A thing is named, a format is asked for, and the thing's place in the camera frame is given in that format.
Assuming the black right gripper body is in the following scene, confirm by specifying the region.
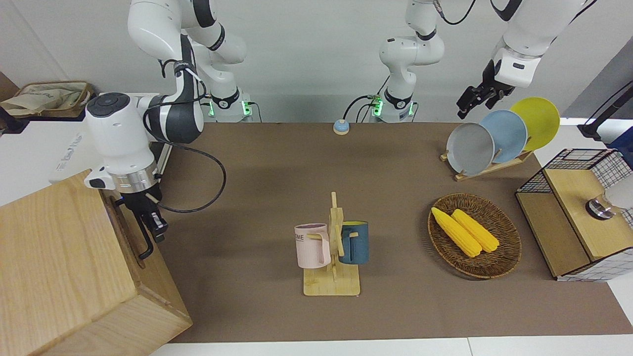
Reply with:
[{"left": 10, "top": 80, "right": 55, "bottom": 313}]
[{"left": 118, "top": 184, "right": 164, "bottom": 215}]

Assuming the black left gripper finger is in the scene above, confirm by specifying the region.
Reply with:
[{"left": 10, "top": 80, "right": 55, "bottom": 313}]
[
  {"left": 476, "top": 91, "right": 501, "bottom": 110},
  {"left": 456, "top": 87, "right": 478, "bottom": 120}
]

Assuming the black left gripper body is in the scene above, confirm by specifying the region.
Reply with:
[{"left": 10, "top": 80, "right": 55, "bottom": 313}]
[{"left": 467, "top": 59, "right": 516, "bottom": 108}]

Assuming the black drawer handle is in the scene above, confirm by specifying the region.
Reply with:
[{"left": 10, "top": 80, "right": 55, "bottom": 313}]
[{"left": 114, "top": 197, "right": 155, "bottom": 261}]

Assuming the wooden drawer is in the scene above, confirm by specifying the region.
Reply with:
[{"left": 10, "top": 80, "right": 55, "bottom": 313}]
[{"left": 99, "top": 190, "right": 173, "bottom": 286}]

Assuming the light blue plate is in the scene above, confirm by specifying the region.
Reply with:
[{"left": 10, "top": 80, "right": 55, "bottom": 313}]
[{"left": 479, "top": 110, "right": 528, "bottom": 164}]

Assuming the grey plate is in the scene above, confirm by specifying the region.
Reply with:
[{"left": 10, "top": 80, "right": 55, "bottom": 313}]
[{"left": 446, "top": 122, "right": 496, "bottom": 177}]

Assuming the yellow plate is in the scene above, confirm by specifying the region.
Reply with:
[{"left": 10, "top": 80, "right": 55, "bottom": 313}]
[{"left": 509, "top": 97, "right": 561, "bottom": 152}]

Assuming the wooden plate rack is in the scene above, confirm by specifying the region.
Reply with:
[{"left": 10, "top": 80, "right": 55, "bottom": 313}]
[{"left": 440, "top": 150, "right": 535, "bottom": 182}]

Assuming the wooden cabinet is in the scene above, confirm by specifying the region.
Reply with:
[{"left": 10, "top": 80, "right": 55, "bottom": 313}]
[{"left": 0, "top": 170, "right": 193, "bottom": 356}]

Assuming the black stand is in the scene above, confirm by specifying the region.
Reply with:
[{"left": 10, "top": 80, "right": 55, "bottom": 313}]
[{"left": 577, "top": 82, "right": 633, "bottom": 139}]

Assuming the brown woven tray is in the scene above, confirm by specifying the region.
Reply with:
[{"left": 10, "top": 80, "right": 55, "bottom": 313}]
[{"left": 15, "top": 81, "right": 95, "bottom": 119}]

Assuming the yellow corn cob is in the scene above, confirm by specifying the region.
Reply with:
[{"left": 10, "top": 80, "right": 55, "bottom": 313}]
[
  {"left": 451, "top": 209, "right": 500, "bottom": 253},
  {"left": 431, "top": 207, "right": 483, "bottom": 258}
]

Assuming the beige cloth bag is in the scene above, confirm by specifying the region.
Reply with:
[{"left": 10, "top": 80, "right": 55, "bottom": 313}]
[{"left": 0, "top": 84, "right": 87, "bottom": 117}]

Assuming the blue object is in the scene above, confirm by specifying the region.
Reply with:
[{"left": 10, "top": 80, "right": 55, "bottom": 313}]
[{"left": 611, "top": 141, "right": 633, "bottom": 164}]

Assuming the pink mug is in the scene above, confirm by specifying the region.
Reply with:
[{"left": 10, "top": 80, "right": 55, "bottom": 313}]
[{"left": 294, "top": 223, "right": 331, "bottom": 269}]

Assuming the white and steel cup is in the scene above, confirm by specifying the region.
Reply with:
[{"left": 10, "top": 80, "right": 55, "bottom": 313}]
[{"left": 586, "top": 182, "right": 633, "bottom": 220}]

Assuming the brown wicker basket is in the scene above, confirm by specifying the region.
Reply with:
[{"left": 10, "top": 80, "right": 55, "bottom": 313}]
[{"left": 427, "top": 193, "right": 522, "bottom": 279}]

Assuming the dark blue mug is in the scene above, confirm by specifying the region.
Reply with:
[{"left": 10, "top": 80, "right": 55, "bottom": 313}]
[{"left": 338, "top": 221, "right": 370, "bottom": 266}]

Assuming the wooden mug tree stand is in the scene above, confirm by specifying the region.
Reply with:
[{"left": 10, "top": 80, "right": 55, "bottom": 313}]
[{"left": 303, "top": 191, "right": 361, "bottom": 297}]

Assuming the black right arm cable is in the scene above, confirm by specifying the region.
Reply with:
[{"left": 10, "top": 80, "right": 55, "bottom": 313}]
[{"left": 143, "top": 59, "right": 228, "bottom": 214}]

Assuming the black base cable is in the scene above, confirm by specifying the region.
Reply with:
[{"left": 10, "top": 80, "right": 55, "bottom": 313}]
[{"left": 343, "top": 74, "right": 391, "bottom": 123}]

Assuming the wire and wood shelf rack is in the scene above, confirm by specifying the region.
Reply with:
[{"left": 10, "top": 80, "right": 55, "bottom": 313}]
[{"left": 515, "top": 148, "right": 633, "bottom": 282}]

